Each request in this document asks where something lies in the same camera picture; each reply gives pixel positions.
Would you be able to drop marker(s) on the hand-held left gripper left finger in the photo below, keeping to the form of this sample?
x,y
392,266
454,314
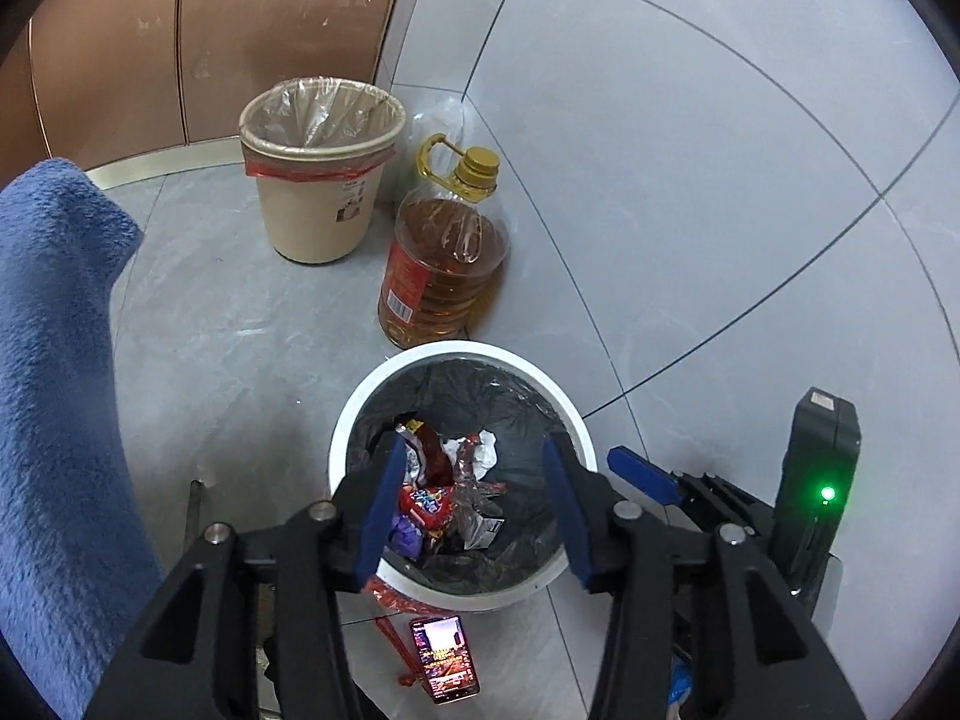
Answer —
x,y
379,514

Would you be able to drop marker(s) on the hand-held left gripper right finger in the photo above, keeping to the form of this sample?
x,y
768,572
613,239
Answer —
x,y
568,514

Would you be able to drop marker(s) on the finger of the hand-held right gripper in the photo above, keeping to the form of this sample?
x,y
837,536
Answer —
x,y
645,476

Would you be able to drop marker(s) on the colourful snack wrapper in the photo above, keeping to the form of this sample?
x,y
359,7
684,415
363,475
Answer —
x,y
427,506

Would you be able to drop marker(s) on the clear red wrapper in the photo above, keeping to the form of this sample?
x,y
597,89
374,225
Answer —
x,y
480,514

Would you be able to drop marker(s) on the black bin liner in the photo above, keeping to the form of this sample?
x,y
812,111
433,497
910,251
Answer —
x,y
465,390

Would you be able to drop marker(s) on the white trash bin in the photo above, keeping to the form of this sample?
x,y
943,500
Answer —
x,y
457,349

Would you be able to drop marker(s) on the beige trash bin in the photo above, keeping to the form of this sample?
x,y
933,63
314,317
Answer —
x,y
315,217

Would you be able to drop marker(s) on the dark red snack wrapper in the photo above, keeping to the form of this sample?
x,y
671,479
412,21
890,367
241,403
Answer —
x,y
427,454

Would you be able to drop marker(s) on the smartphone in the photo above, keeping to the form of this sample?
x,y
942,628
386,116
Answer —
x,y
446,656

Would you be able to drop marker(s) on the cooking oil bottle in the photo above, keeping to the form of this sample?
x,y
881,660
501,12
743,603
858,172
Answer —
x,y
435,270

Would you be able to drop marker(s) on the blue blanket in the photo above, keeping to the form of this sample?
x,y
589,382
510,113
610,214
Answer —
x,y
52,390

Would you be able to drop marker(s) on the clear bin liner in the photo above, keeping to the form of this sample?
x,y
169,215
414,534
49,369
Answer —
x,y
315,112

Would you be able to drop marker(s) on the brown cabinet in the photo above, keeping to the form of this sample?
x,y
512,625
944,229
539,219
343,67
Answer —
x,y
225,22

